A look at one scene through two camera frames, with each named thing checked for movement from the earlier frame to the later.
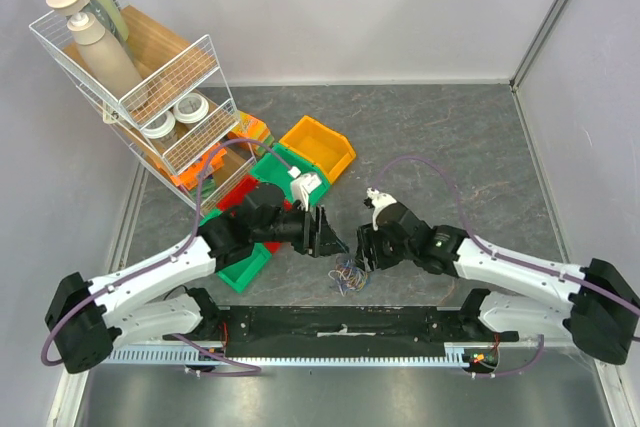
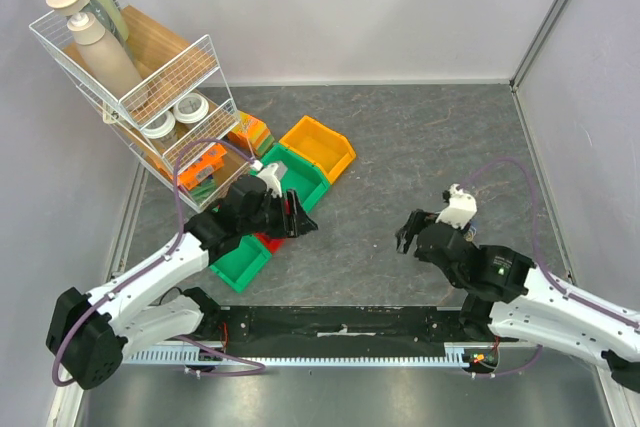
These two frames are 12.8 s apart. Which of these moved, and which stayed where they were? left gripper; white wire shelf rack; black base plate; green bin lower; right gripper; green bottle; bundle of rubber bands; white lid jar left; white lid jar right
Moved: bundle of rubber bands; right gripper; left gripper
Stayed: green bin lower; white lid jar right; white wire shelf rack; green bottle; black base plate; white lid jar left
